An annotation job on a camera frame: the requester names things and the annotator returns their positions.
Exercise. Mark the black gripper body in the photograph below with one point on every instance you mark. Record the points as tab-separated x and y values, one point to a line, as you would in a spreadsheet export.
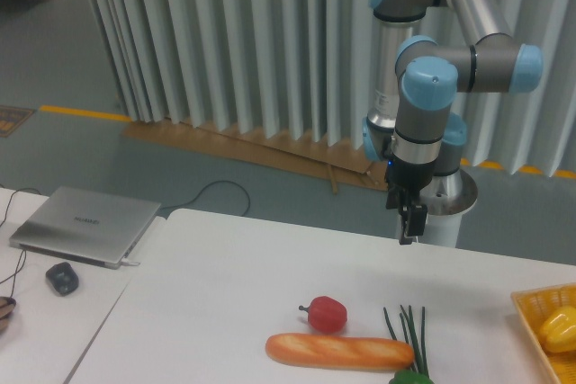
408	177

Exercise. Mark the long baguette bread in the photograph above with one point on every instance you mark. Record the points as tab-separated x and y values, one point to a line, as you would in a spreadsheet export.
339	352

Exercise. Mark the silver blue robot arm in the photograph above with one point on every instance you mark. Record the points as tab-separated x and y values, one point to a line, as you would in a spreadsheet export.
429	52

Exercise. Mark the yellow wicker basket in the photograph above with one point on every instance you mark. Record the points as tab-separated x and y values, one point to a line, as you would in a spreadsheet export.
533	308

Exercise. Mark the person hand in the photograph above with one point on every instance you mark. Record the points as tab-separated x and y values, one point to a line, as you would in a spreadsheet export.
7	305

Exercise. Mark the brown cardboard sheet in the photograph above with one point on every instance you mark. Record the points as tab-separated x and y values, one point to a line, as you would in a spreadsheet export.
339	163

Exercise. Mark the red bell pepper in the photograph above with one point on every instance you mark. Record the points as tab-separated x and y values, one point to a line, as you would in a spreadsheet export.
326	315

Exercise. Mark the green chives bunch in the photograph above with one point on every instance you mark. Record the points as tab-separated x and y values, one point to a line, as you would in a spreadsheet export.
415	340

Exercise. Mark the green bell pepper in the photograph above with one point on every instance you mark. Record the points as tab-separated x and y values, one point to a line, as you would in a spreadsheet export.
410	377

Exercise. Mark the yellow bell pepper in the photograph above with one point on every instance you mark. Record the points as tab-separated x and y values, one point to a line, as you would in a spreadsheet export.
557	333

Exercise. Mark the pale green folding curtain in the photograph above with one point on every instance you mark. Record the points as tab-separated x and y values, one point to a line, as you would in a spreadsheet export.
306	69

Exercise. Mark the silver laptop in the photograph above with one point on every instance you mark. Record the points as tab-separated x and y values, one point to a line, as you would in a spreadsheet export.
88	227

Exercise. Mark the black computer mouse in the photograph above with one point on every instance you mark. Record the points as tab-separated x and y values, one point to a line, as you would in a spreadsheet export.
62	278

